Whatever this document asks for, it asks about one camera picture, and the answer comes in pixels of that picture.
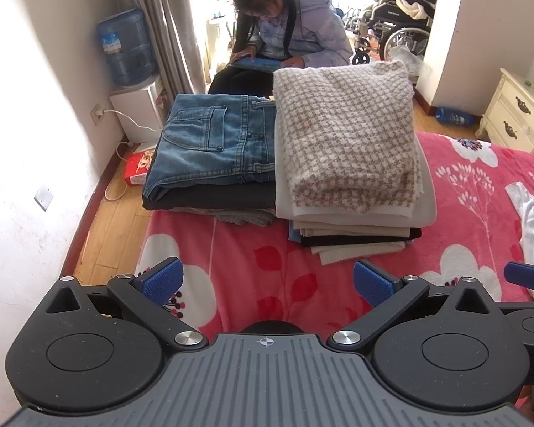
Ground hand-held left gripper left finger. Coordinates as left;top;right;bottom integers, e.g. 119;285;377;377
41;257;209;353

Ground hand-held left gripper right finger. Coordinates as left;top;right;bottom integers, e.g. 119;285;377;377
326;260;500;353

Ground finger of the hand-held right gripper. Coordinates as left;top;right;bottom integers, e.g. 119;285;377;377
504;262;534;309

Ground beige houndstooth cardigan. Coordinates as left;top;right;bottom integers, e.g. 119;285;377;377
272;60;423;216

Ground cream knitted folded garment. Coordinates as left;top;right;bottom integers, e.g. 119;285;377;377
310;240;407;268

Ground black folded garment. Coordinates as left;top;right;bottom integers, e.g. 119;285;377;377
300;227;423;248
142;181;277;212

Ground beige folded garment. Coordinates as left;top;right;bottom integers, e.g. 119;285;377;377
291;218;414;238

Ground white folded sweater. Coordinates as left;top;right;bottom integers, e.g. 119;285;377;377
273;111;438;224

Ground grey folded garment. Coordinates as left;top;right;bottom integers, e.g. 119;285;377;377
171;207;276;228

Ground person's black clothing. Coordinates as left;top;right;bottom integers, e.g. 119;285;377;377
239;319;307;335

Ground red white packet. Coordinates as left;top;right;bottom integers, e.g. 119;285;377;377
124;151;162;186

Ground blue folded jeans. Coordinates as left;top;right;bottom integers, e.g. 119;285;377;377
141;93;280;202

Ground cream nightstand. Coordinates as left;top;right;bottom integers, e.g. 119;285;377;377
474;68;534;158

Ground white water dispenser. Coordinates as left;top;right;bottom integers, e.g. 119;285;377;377
109;75;169;154

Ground clear plastic bag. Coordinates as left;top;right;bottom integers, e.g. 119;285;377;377
388;44;429;86

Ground blue water bottle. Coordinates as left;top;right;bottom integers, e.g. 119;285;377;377
96;6;158;88

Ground blue tablet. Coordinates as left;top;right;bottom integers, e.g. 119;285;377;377
228;53;297;73

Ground grey curtain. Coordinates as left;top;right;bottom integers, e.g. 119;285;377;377
131;0;227;97

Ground black wheelchair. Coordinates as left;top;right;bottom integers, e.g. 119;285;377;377
341;0;433;66

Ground white wall plate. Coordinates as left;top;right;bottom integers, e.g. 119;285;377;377
32;186;55;211

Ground white power cable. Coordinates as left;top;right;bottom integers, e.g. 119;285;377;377
100;107;162;202

